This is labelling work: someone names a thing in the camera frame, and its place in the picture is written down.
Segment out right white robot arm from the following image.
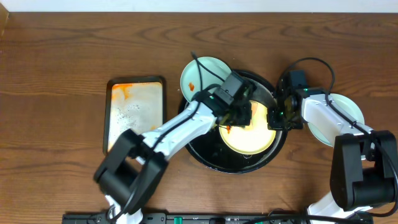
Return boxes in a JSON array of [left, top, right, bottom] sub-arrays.
[[267, 86, 397, 223]]

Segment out mint plate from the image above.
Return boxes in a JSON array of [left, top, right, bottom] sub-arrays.
[[307, 93, 365, 146], [180, 57, 231, 102]]

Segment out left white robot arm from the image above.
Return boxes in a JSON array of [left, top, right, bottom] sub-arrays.
[[93, 88, 252, 223]]

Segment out black round tray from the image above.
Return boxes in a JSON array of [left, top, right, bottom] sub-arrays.
[[186, 70, 287, 174]]

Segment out yellow plate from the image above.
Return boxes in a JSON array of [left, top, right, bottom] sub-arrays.
[[219, 100, 276, 155]]

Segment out black rectangular soapy tray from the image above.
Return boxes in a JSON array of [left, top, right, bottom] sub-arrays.
[[103, 76, 167, 154]]

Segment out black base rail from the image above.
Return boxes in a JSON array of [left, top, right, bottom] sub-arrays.
[[62, 212, 319, 224]]

